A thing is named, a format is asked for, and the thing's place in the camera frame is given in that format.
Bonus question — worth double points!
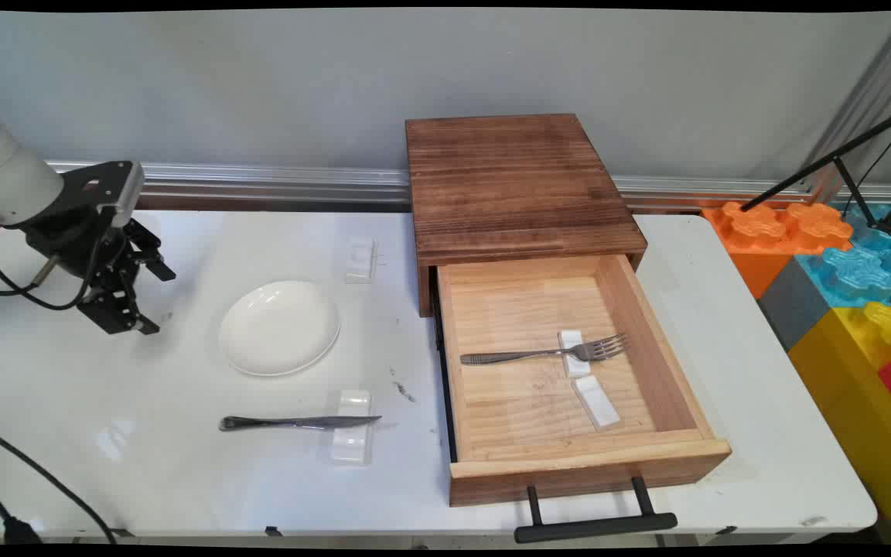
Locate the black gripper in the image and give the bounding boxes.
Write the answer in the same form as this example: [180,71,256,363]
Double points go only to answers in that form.
[24,207,177,336]

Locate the silver table knife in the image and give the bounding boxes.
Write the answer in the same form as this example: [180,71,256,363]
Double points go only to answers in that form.
[218,415,383,432]

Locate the white round plate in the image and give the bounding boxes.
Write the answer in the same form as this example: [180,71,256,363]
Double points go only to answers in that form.
[218,280,342,378]

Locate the white cutlery rest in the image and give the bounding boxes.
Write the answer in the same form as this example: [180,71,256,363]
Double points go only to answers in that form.
[344,236,377,285]
[573,375,622,431]
[558,330,592,379]
[329,389,374,466]

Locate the dark wooden drawer cabinet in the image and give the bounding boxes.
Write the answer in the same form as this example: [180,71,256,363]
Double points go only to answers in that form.
[405,113,648,319]

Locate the silver fork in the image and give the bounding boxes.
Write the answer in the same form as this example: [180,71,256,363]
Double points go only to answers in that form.
[459,333,629,367]

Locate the light wooden drawer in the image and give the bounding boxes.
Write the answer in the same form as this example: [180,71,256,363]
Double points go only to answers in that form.
[433,253,733,508]

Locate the orange foam block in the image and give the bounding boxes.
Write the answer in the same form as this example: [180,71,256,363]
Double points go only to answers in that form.
[702,200,855,299]

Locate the grey foam block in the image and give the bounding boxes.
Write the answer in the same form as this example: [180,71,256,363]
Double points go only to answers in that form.
[756,256,834,354]

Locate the black tripod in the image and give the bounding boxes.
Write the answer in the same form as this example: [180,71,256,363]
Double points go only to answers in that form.
[739,101,891,239]

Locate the blue foam block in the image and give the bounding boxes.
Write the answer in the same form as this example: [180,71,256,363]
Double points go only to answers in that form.
[794,203,891,309]

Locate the colourful giant toy blocks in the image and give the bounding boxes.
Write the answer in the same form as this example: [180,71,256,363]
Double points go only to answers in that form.
[787,300,891,545]

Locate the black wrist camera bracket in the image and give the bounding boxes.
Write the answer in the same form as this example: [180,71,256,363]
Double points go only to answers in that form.
[28,160,145,230]

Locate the black camera usb cable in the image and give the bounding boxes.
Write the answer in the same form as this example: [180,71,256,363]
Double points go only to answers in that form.
[0,228,110,545]

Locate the aluminium wall rail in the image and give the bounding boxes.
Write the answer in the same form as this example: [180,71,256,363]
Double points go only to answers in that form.
[43,159,891,210]

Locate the black drawer handle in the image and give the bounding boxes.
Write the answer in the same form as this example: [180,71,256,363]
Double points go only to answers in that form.
[513,477,679,545]

